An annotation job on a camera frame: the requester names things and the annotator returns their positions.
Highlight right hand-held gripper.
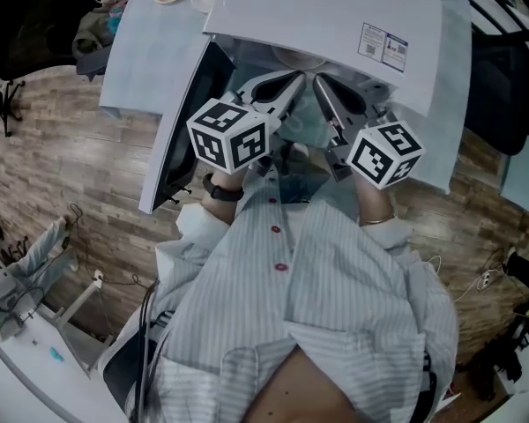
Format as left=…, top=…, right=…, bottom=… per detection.
left=313, top=73, right=426, bottom=192

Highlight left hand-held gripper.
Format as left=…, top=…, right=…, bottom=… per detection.
left=184, top=70, right=308, bottom=177

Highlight person's right forearm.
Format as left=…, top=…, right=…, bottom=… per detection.
left=354, top=178, right=398, bottom=227

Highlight person's left forearm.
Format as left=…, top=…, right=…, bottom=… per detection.
left=202, top=165, right=248, bottom=226

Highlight person's legs in jeans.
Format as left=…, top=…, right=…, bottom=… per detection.
left=278, top=141, right=336, bottom=206

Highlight black wristband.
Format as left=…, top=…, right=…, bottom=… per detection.
left=201, top=173, right=245, bottom=203

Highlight black office chair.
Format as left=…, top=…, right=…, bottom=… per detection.
left=461, top=24, right=529, bottom=157

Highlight olive garment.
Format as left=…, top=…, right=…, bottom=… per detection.
left=71, top=9, right=125, bottom=83

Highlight grey desk with white legs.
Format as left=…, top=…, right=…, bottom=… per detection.
left=498, top=137, right=529, bottom=225

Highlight striped white shirt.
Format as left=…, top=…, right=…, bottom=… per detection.
left=101, top=187, right=459, bottom=423

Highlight black swivel chair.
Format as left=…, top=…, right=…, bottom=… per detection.
left=0, top=0, right=79, bottom=139

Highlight black equipment pile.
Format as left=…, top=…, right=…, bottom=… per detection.
left=465, top=297, right=529, bottom=407

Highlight white workbench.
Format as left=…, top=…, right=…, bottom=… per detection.
left=0, top=279, right=115, bottom=423

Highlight thin gold bracelet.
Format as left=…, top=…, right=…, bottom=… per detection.
left=360, top=212, right=398, bottom=226

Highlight black cable bundle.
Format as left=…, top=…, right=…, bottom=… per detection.
left=134, top=279, right=160, bottom=423

